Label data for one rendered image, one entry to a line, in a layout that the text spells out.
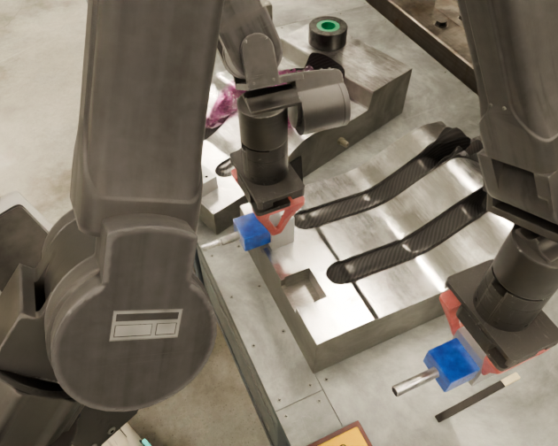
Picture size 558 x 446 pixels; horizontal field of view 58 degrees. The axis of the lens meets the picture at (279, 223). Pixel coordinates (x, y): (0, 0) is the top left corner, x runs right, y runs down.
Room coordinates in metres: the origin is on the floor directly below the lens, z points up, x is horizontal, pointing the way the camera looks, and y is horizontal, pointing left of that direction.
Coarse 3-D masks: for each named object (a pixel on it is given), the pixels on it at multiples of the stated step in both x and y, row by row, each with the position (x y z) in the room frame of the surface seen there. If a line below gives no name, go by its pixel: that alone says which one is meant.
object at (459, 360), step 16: (464, 336) 0.27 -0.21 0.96; (432, 352) 0.25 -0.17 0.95; (448, 352) 0.25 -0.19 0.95; (464, 352) 0.25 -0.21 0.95; (480, 352) 0.25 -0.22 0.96; (432, 368) 0.24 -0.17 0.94; (448, 368) 0.23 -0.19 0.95; (464, 368) 0.23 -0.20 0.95; (480, 368) 0.23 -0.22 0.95; (400, 384) 0.22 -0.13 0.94; (416, 384) 0.22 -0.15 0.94; (448, 384) 0.22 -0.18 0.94
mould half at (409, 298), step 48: (336, 192) 0.56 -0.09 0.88; (432, 192) 0.53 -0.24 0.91; (336, 240) 0.46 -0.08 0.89; (384, 240) 0.46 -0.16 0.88; (480, 240) 0.44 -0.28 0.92; (336, 288) 0.37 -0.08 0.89; (384, 288) 0.38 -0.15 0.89; (432, 288) 0.38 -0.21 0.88; (336, 336) 0.30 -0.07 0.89; (384, 336) 0.34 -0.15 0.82
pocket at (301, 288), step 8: (304, 272) 0.41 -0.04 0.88; (288, 280) 0.39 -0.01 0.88; (296, 280) 0.40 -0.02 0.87; (304, 280) 0.41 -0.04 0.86; (312, 280) 0.40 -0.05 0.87; (288, 288) 0.39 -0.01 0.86; (296, 288) 0.39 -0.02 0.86; (304, 288) 0.39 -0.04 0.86; (312, 288) 0.39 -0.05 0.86; (320, 288) 0.38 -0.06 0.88; (288, 296) 0.37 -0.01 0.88; (296, 296) 0.38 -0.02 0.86; (304, 296) 0.38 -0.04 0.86; (312, 296) 0.38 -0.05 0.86; (320, 296) 0.38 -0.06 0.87; (296, 304) 0.36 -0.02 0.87; (304, 304) 0.36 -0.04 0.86
